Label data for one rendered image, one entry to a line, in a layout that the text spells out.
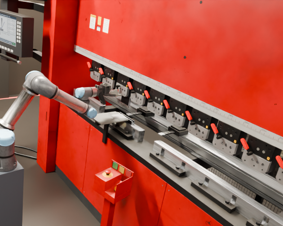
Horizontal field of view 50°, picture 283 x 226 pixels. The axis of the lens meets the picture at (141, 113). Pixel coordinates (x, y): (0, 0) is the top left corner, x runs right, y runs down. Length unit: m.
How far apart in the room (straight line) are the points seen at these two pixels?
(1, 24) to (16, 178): 1.61
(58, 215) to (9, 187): 0.90
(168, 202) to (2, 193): 1.06
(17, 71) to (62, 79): 2.62
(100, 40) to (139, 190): 1.28
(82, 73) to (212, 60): 1.70
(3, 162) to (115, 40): 1.22
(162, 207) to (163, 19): 1.26
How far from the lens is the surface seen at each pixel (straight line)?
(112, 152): 2.44
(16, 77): 5.67
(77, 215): 2.94
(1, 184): 2.11
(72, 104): 2.06
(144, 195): 2.23
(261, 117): 1.65
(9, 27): 3.11
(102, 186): 2.05
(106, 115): 2.43
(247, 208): 1.85
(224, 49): 1.75
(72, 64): 3.09
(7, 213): 2.27
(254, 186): 2.09
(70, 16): 2.99
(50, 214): 2.95
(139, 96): 2.24
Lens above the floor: 1.91
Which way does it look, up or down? 20 degrees down
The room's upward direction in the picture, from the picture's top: 10 degrees clockwise
